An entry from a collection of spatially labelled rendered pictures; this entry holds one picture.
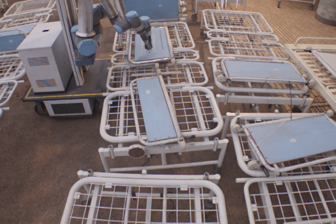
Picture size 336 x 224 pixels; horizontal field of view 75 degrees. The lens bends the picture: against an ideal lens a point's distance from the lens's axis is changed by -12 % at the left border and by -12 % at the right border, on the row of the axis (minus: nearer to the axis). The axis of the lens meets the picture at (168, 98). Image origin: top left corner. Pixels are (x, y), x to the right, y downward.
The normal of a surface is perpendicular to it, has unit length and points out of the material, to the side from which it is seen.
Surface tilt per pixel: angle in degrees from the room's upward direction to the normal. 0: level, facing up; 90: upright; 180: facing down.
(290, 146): 5
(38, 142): 0
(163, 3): 90
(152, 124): 1
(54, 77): 90
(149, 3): 90
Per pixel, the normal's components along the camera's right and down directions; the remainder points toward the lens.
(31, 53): 0.07, 0.65
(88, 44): 0.46, 0.64
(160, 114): -0.02, -0.76
